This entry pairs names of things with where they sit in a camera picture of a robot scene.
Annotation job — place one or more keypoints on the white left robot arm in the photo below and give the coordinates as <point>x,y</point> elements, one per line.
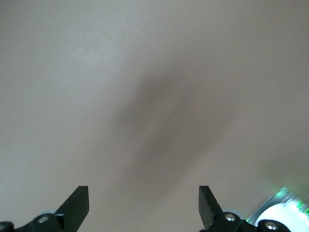
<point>285,212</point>

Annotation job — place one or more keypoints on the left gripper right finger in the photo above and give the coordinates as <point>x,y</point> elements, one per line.
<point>207,207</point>

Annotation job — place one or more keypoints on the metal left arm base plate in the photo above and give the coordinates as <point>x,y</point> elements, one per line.
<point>275,200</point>

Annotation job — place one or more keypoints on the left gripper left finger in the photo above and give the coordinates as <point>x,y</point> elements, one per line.
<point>76,207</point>

